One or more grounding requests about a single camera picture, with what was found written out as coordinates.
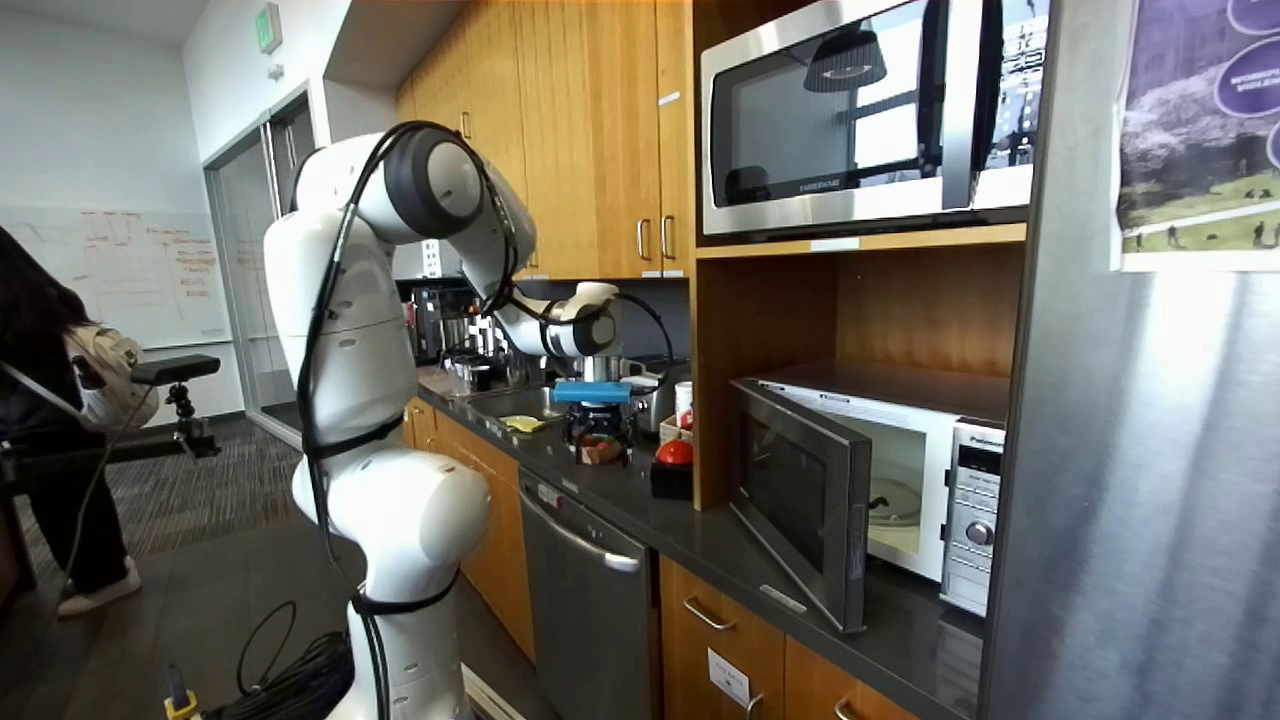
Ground upper stainless microwave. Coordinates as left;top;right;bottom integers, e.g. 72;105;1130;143
699;0;1052;241

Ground stainless dishwasher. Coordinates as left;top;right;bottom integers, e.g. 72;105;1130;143
521;474;661;720

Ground upper wooden cabinets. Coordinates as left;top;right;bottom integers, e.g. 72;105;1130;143
401;0;695;281

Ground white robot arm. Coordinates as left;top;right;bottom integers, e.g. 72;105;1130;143
262;118;615;720

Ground lower wooden cabinet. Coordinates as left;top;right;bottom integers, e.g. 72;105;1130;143
661;558;916;720

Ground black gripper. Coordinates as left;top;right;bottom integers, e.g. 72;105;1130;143
569;403;631;467

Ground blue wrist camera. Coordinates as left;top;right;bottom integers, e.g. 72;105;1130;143
553;380;631;403

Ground stainless refrigerator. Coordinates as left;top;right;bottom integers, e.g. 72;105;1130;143
980;0;1280;720

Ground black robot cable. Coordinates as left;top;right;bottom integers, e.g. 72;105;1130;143
231;118;463;720

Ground whiteboard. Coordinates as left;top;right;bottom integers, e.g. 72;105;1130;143
0;204;231;346

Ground fridge poster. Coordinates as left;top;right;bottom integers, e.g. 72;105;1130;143
1115;0;1280;273

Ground small countertop microwave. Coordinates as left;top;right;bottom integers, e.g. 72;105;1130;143
731;370;1008;631

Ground black stool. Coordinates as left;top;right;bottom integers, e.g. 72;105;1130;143
106;352;218;464

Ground person in dark clothes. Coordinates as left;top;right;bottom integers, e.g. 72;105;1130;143
0;228;139;618

